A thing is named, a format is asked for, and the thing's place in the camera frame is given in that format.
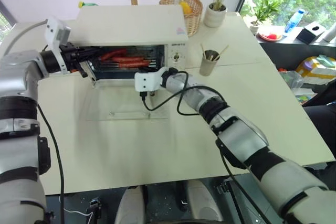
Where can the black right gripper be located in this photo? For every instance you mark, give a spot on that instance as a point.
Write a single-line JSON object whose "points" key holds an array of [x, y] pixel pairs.
{"points": [[147, 71]]}

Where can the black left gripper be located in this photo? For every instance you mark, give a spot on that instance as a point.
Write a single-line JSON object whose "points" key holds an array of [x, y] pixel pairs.
{"points": [[71, 54]]}

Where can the glass toaster oven door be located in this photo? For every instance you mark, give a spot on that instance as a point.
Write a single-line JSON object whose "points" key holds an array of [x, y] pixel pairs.
{"points": [[126, 103]]}

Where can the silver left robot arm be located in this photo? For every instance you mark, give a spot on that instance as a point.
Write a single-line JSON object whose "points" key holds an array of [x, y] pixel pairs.
{"points": [[18, 82]]}

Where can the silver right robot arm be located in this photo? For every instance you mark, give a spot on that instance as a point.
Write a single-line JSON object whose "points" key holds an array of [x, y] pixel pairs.
{"points": [[246, 140]]}

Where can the red sausage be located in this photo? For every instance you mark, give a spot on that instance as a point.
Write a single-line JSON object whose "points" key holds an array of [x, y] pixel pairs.
{"points": [[128, 58], [113, 54], [134, 64]]}

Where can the white toaster oven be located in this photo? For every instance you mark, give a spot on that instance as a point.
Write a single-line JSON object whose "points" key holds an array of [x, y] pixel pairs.
{"points": [[131, 24]]}

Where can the red sausages on rack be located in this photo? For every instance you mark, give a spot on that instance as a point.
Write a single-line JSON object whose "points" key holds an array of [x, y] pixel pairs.
{"points": [[147, 58]]}

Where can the yellow green toy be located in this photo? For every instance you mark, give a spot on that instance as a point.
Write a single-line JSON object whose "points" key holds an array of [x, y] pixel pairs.
{"points": [[86, 4]]}

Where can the wooden stick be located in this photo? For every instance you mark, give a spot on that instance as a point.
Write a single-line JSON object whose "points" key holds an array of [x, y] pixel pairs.
{"points": [[223, 51], [202, 51]]}

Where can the beige stick cup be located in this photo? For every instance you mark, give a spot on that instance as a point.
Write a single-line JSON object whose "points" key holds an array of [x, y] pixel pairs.
{"points": [[208, 66]]}

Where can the wicker basket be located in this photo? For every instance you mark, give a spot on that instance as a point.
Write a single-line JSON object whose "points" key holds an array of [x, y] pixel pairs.
{"points": [[195, 16]]}

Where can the yellow fruit toy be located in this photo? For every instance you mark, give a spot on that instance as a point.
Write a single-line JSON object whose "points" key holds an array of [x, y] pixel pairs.
{"points": [[186, 7]]}

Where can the white ribbed plant pot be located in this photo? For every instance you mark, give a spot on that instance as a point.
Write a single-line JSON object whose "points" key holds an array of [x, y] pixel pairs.
{"points": [[214, 16]]}

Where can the plate with red fruit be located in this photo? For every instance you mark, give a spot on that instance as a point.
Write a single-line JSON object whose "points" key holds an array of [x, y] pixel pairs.
{"points": [[270, 36]]}

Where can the small potted plant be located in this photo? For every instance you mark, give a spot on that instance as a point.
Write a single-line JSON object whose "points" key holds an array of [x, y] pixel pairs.
{"points": [[262, 14]]}

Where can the white rounded robot leg shell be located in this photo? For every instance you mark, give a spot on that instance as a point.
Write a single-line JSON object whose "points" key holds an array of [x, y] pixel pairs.
{"points": [[203, 203], [131, 205]]}

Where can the clear plastic bag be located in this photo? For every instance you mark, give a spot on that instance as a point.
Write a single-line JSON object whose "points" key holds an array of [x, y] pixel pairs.
{"points": [[292, 79]]}

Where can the black floor clamp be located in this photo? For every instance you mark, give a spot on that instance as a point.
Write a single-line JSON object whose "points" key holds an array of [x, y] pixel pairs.
{"points": [[95, 208]]}

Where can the blue plastic bottle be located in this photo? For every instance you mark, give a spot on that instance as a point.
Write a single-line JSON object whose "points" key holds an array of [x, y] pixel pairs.
{"points": [[294, 20]]}

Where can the black and white tissue box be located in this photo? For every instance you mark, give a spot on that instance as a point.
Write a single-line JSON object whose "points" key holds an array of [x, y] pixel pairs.
{"points": [[311, 32]]}

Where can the yellow and white foam box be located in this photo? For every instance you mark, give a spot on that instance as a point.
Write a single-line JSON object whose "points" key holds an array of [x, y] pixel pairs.
{"points": [[319, 69]]}

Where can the person in dark clothes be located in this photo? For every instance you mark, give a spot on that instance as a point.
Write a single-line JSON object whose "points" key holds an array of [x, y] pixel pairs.
{"points": [[321, 108]]}

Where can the white paper roll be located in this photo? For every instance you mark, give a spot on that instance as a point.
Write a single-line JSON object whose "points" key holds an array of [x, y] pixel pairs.
{"points": [[330, 33]]}

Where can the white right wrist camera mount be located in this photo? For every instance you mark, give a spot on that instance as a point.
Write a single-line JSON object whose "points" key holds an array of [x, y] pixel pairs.
{"points": [[147, 81]]}

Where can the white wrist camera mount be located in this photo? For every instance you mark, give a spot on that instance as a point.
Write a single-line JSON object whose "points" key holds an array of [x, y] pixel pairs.
{"points": [[53, 31], [147, 81]]}

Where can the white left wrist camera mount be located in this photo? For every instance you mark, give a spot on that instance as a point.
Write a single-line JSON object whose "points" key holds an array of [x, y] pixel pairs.
{"points": [[53, 31]]}

